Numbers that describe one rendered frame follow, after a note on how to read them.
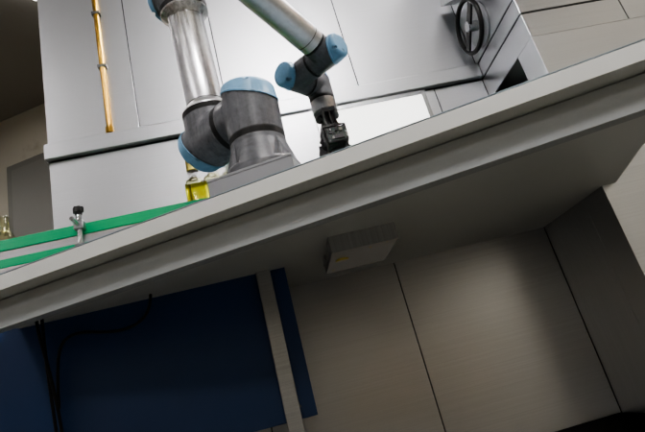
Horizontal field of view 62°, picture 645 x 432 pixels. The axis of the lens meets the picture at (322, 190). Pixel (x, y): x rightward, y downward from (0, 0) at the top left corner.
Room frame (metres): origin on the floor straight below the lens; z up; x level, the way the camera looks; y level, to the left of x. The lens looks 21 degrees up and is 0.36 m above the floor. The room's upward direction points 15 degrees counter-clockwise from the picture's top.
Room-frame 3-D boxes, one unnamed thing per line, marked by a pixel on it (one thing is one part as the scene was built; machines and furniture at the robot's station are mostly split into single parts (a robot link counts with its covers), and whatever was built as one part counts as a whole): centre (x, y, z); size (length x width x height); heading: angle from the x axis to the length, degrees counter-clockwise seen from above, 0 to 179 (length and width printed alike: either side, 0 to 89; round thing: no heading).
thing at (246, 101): (1.00, 0.11, 0.95); 0.13 x 0.12 x 0.14; 52
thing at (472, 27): (1.73, -0.71, 1.49); 0.21 x 0.05 x 0.21; 9
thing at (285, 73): (1.32, -0.02, 1.22); 0.11 x 0.11 x 0.08; 52
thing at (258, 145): (0.99, 0.10, 0.83); 0.15 x 0.15 x 0.10
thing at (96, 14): (1.64, 0.67, 1.76); 0.03 x 0.03 x 0.72; 9
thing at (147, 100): (2.16, -0.19, 1.44); 2.34 x 0.79 x 1.38; 99
